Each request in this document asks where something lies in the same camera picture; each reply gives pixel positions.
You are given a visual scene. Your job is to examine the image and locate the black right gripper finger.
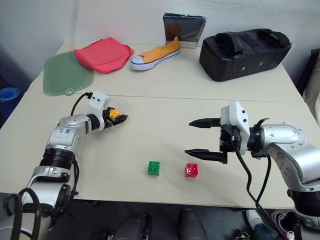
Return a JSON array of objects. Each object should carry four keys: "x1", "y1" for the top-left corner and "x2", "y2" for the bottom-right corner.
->
[
  {"x1": 188, "y1": 117, "x2": 222, "y2": 130},
  {"x1": 184, "y1": 148, "x2": 229, "y2": 165}
]

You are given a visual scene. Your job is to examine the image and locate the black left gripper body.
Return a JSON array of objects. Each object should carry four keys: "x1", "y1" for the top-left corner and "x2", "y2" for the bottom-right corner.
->
[{"x1": 102, "y1": 106, "x2": 118, "y2": 129}]

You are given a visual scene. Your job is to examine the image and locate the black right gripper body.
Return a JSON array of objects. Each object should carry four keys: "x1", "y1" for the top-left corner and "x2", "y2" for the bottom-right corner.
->
[{"x1": 218, "y1": 124, "x2": 242, "y2": 154}]

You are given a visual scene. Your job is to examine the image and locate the red toy brick cube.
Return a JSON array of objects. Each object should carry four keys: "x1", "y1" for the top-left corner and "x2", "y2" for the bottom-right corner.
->
[{"x1": 184, "y1": 162, "x2": 200, "y2": 179}]

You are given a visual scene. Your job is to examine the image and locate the green toy brick cube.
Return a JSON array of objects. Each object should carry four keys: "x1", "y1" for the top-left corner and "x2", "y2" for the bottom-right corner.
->
[{"x1": 145, "y1": 160, "x2": 162, "y2": 177}]

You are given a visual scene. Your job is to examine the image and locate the green translucent silicone mat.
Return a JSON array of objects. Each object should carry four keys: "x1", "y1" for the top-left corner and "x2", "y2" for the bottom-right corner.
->
[{"x1": 42, "y1": 51, "x2": 96, "y2": 97}]

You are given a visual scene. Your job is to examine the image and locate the red folded cloth bag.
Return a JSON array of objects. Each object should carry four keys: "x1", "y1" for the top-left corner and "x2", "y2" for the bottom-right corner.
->
[{"x1": 73, "y1": 36, "x2": 135, "y2": 75}]

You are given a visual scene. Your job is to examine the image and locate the yellow canvas sneaker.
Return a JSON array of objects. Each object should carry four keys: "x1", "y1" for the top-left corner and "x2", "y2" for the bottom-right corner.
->
[{"x1": 129, "y1": 36, "x2": 181, "y2": 72}]

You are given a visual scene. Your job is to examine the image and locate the black padded carry bag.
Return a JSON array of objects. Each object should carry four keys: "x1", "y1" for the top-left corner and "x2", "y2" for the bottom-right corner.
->
[{"x1": 198, "y1": 27, "x2": 293, "y2": 83}]

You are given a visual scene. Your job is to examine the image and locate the white sneaker on foot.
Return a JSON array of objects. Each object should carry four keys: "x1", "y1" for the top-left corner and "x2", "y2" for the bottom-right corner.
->
[{"x1": 245, "y1": 209, "x2": 264, "y2": 234}]

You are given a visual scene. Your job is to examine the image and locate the silver foil pouch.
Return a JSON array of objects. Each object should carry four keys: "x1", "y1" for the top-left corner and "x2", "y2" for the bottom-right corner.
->
[{"x1": 162, "y1": 12, "x2": 209, "y2": 49}]

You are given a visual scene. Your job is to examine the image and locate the grey pink sneaker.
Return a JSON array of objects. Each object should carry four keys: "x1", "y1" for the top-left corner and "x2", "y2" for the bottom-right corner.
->
[{"x1": 270, "y1": 210, "x2": 297, "y2": 236}]

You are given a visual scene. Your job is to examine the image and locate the blue jeans leg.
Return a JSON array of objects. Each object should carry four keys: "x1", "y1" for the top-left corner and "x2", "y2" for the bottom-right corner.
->
[{"x1": 253, "y1": 223, "x2": 282, "y2": 240}]

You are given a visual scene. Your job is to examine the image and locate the dark rounded shape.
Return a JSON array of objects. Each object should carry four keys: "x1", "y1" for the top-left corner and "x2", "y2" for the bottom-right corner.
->
[{"x1": 113, "y1": 211, "x2": 154, "y2": 240}]

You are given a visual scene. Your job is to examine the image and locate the blue round container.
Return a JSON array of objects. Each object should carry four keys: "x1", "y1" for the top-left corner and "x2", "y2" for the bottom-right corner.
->
[{"x1": 0, "y1": 87, "x2": 21, "y2": 102}]

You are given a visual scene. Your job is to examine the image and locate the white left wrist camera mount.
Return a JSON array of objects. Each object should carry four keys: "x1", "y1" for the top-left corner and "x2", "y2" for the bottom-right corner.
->
[{"x1": 87, "y1": 91, "x2": 113, "y2": 131}]

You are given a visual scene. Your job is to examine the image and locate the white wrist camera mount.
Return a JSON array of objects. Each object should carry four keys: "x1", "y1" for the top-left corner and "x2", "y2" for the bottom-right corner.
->
[
  {"x1": 87, "y1": 91, "x2": 113, "y2": 131},
  {"x1": 219, "y1": 100, "x2": 251, "y2": 154}
]

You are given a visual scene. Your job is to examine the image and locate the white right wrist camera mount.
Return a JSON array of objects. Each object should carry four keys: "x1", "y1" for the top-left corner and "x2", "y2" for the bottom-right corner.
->
[{"x1": 219, "y1": 100, "x2": 251, "y2": 154}]

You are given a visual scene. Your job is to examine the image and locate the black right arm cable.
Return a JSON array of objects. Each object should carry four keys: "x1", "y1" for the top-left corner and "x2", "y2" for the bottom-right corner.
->
[{"x1": 233, "y1": 118, "x2": 291, "y2": 240}]

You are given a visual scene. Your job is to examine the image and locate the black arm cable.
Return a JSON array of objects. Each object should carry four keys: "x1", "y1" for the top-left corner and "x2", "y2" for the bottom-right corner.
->
[
  {"x1": 69, "y1": 92, "x2": 94, "y2": 117},
  {"x1": 233, "y1": 118, "x2": 291, "y2": 240}
]

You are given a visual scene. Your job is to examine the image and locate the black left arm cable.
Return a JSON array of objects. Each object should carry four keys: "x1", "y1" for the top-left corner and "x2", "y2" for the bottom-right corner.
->
[{"x1": 69, "y1": 92, "x2": 94, "y2": 117}]

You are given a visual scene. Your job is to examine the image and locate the dark chair frame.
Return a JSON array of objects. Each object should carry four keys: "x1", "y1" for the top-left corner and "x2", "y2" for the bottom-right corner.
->
[{"x1": 296, "y1": 47, "x2": 320, "y2": 101}]

